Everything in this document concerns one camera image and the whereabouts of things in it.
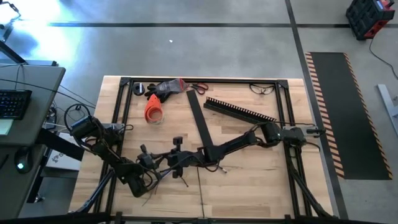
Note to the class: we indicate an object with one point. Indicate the grey and red work glove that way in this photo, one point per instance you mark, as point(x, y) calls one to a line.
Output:
point(168, 87)

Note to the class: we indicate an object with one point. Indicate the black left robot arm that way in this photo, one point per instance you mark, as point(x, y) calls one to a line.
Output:
point(105, 149)

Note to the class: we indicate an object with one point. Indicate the black tripod stand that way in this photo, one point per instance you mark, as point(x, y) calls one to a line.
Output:
point(12, 53)

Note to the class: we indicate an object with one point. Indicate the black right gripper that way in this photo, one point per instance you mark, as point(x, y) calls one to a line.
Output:
point(186, 158)

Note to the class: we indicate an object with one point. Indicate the orange tape dispenser roll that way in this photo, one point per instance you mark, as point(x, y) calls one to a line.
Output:
point(152, 109)

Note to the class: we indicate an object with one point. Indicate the black aluminium table frame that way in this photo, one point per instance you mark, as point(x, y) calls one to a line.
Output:
point(224, 81)

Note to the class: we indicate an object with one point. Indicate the black duct cover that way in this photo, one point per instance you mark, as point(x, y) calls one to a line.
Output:
point(200, 118)

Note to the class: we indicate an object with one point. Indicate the black and red toolbox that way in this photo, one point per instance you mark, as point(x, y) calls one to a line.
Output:
point(363, 15)

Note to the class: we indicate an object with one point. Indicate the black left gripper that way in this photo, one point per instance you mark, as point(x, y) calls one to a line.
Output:
point(146, 161)

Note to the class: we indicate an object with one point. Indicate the clear safety glasses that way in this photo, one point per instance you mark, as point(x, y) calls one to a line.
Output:
point(264, 90)

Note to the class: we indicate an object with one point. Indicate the white printed cardboard box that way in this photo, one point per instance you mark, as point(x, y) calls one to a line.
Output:
point(62, 160)

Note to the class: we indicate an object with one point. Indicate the black computer mouse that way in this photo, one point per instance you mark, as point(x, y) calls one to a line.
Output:
point(23, 157)

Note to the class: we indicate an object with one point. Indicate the black desk base beam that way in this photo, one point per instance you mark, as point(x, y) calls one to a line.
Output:
point(59, 143)

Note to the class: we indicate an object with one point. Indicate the grey metal profile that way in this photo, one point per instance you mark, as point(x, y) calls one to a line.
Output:
point(387, 102)

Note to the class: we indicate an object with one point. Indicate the green sticky note pad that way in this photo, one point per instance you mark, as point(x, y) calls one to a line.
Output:
point(5, 127)

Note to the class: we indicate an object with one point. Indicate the black orange-striped floor mat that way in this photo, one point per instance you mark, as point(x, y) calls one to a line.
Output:
point(348, 115)

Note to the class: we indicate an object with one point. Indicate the black pen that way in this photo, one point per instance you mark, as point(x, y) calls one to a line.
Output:
point(3, 162)

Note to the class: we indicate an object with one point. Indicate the grey metal mounting plate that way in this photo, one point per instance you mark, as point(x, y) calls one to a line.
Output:
point(311, 127)
point(113, 126)

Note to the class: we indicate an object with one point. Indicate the black keyboard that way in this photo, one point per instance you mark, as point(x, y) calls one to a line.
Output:
point(14, 104)

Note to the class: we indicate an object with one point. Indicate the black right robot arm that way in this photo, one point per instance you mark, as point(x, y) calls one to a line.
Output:
point(236, 144)

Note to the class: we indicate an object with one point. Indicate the grey desk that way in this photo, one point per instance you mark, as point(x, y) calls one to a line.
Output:
point(40, 105)

